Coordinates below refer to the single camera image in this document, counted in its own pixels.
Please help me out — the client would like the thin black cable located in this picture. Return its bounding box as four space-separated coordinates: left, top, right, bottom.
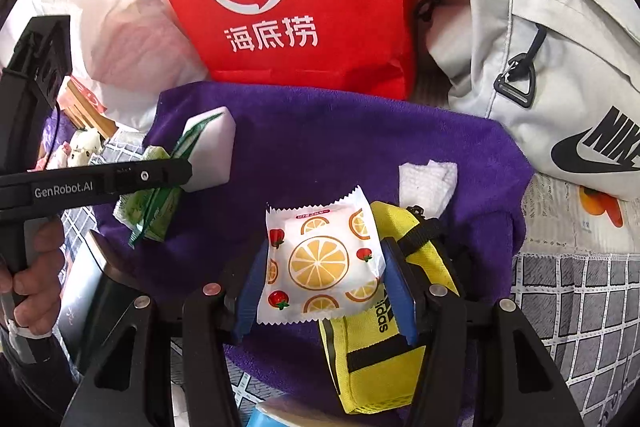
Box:
35 99 62 170

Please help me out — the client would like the white crumpled tissue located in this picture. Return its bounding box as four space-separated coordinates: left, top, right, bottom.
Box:
398 159 458 215

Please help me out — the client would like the fruit print packet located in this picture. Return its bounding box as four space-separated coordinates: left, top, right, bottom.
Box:
256 186 387 325

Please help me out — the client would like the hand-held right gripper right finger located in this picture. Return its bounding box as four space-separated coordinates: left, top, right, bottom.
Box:
382 237 586 427

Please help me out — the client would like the white spotted plush toy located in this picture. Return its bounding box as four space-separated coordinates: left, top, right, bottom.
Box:
52 127 106 170

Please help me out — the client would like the green wet wipe packet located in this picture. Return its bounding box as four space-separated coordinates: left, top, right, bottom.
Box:
114 114 223 248

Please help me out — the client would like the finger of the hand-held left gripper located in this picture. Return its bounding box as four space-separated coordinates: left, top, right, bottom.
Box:
115 158 194 198

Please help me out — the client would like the dark rectangular box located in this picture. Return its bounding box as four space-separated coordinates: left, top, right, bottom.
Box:
55 229 151 358

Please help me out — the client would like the grey waist bag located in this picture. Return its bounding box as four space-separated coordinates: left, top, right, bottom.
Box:
422 0 640 200

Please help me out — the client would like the purple towel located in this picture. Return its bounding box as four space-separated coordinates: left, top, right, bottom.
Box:
97 82 533 418

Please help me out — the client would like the grey checked star blanket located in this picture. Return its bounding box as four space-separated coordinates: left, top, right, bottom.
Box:
40 122 640 427

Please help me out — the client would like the person's left forearm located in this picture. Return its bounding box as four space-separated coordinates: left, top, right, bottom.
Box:
0 327 83 427

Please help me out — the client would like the person's left hand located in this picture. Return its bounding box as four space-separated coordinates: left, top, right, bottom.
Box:
0 216 66 338

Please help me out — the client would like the blue tissue pack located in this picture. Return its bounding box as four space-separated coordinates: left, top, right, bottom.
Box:
247 399 321 427

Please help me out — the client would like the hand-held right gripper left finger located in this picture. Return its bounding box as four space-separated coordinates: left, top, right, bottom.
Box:
62 239 271 427

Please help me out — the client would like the white plastic shopping bag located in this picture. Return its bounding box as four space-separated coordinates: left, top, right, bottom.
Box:
20 0 211 132

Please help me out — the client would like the yellow zip pouch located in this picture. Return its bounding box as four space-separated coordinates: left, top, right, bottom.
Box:
317 201 473 415

